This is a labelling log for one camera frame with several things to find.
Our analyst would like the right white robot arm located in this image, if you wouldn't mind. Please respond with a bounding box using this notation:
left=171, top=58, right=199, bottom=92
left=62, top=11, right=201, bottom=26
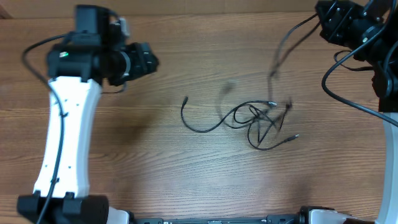
left=315, top=1, right=397, bottom=223

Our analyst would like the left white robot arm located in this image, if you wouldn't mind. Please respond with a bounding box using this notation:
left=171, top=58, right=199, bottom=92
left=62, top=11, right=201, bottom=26
left=17, top=4, right=159, bottom=223

